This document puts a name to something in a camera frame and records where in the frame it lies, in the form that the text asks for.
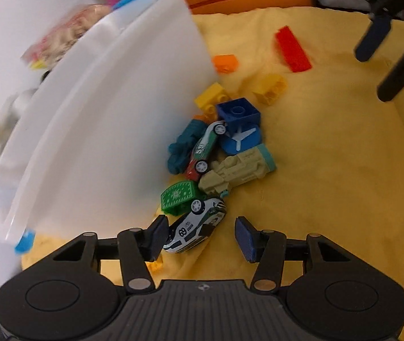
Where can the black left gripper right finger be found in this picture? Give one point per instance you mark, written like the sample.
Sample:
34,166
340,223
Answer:
264,247

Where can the red long brick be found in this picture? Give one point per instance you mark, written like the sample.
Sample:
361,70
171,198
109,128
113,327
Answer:
291,50

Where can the white plastic storage bin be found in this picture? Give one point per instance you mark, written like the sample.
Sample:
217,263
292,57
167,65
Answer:
90,151

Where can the white black toy car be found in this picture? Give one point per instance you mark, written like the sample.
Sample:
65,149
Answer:
194,227

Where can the dark blue cube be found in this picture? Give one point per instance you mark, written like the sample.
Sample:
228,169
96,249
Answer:
238,113

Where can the yellow open brick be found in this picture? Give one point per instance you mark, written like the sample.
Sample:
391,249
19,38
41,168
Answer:
269,88

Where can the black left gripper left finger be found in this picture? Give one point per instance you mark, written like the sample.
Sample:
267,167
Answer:
140,246

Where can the beige toy train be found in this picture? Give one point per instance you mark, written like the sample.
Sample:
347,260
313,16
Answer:
236,170

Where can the large blue brick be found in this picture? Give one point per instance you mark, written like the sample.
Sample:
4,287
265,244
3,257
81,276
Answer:
244,138

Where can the red green toy car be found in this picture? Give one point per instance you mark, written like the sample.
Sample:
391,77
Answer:
199,160

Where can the white plush toy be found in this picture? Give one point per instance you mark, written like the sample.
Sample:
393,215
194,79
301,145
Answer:
10,113

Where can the teal toy train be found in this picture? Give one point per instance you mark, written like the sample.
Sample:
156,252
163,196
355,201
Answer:
180,151

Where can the orange brick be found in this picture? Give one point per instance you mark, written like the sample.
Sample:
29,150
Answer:
225,64

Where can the green patterned block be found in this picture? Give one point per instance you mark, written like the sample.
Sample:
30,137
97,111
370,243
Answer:
176,199

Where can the snack bag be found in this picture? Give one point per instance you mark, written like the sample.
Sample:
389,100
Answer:
51,47

